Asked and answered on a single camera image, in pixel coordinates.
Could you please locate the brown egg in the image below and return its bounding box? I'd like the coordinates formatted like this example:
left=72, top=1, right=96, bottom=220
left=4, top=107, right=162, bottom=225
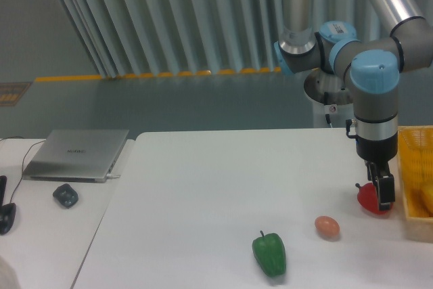
left=315, top=216, right=340, bottom=238

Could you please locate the silver laptop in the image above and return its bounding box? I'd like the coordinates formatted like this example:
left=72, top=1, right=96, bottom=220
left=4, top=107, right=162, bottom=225
left=23, top=129, right=129, bottom=183

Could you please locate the black laptop cable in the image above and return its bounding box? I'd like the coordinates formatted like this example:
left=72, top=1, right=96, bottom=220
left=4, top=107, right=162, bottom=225
left=0, top=136, right=47, bottom=206

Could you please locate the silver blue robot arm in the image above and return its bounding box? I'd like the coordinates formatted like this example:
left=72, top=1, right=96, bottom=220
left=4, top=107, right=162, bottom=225
left=275, top=0, right=432, bottom=211

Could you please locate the yellow plastic basket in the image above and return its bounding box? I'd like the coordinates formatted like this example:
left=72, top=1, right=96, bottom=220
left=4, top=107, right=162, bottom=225
left=398, top=125, right=432, bottom=243

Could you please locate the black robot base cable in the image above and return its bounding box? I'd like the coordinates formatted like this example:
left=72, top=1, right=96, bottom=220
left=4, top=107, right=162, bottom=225
left=323, top=91, right=334, bottom=129

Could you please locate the dark earbuds case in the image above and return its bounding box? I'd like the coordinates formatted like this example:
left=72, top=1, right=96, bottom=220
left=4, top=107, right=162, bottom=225
left=53, top=183, right=79, bottom=208

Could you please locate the green bell pepper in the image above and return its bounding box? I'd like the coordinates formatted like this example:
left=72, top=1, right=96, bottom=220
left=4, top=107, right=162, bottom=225
left=252, top=231, right=287, bottom=277

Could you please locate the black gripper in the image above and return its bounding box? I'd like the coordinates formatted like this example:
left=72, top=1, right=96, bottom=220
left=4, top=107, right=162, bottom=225
left=355, top=133, right=398, bottom=211

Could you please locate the black handheld scanner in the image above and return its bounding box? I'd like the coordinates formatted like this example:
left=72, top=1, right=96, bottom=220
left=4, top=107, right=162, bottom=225
left=1, top=175, right=16, bottom=236

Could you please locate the red bell pepper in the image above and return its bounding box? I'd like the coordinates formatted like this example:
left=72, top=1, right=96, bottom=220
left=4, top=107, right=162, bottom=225
left=355, top=183, right=393, bottom=215

